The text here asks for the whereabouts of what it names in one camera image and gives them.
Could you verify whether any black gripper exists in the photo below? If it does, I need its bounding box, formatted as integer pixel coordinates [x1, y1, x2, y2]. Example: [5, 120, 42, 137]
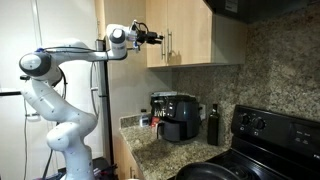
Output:
[136, 30, 165, 46]

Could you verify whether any dark glass oil bottle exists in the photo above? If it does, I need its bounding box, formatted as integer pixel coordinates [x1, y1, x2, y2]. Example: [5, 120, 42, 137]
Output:
[207, 103, 221, 147]

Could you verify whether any narrow light wood cabinet door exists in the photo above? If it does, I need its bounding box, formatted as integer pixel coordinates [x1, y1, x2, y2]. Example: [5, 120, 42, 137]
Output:
[145, 0, 168, 68]

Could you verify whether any black frying pan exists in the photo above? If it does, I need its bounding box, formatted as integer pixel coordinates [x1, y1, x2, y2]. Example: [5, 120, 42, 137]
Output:
[174, 161, 241, 180]

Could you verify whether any stainless steel refrigerator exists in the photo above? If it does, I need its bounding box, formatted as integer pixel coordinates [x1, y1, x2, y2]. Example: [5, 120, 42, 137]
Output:
[89, 39, 114, 164]

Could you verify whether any black air fryer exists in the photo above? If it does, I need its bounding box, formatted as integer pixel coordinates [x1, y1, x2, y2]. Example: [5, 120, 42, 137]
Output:
[149, 91, 202, 144]

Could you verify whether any light wood base cabinet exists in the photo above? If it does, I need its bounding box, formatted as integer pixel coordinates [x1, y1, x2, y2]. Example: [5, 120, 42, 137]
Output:
[113, 131, 146, 180]

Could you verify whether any curved refrigerator door handle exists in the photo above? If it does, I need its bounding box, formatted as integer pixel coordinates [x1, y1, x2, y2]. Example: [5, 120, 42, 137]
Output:
[89, 60, 101, 120]

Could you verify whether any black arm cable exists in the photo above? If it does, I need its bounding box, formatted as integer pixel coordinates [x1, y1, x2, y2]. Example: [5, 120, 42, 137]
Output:
[34, 20, 150, 55]

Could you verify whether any black electric stove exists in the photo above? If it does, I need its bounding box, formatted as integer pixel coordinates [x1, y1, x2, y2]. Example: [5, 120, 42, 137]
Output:
[168, 103, 320, 180]

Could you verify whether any black camera tripod stand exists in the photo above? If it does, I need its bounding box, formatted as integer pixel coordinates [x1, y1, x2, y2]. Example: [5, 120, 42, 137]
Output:
[0, 75, 32, 98]

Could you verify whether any light wood overhead cabinet body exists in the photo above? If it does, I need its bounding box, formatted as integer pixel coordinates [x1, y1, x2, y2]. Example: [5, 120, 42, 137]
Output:
[146, 13, 248, 70]

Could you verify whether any white interior door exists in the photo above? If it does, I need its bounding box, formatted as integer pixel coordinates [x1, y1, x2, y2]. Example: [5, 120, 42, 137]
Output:
[33, 0, 98, 162]

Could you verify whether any metal bar cabinet handle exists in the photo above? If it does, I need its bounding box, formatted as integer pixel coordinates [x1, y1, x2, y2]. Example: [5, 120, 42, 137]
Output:
[160, 31, 166, 61]
[167, 28, 174, 63]

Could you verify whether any white backsplash outlet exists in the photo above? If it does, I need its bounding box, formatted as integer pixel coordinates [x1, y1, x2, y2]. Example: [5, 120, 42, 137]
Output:
[199, 103, 207, 122]

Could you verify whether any small jar with black lid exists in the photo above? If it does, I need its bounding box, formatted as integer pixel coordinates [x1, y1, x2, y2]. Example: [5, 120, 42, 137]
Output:
[139, 108, 152, 128]

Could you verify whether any black range hood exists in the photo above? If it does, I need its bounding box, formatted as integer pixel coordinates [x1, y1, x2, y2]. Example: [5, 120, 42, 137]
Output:
[203, 0, 320, 25]

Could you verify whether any wide light wood cabinet door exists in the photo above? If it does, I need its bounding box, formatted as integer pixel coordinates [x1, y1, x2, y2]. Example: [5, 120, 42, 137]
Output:
[166, 0, 214, 66]

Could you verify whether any black stove knob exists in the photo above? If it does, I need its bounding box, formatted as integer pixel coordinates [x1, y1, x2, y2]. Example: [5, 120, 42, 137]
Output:
[240, 113, 252, 126]
[253, 118, 267, 132]

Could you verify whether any small red package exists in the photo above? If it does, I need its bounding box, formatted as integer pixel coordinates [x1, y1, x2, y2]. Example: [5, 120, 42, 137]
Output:
[150, 116, 161, 132]

